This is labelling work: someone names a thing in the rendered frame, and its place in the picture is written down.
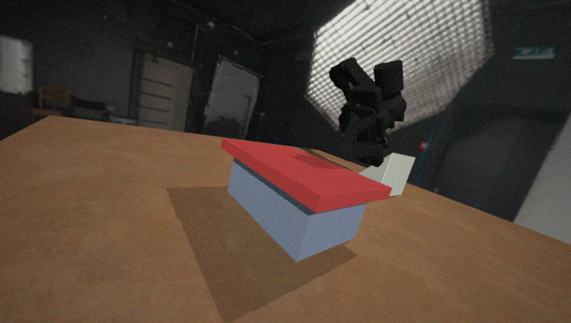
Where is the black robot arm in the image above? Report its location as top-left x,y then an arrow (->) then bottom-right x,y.
329,58 -> 407,158

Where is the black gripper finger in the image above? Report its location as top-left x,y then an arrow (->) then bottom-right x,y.
341,106 -> 376,141
345,141 -> 378,161

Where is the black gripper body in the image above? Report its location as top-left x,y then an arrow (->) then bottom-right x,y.
348,85 -> 397,168

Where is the red lid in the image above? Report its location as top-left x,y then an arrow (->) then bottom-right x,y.
221,138 -> 393,213

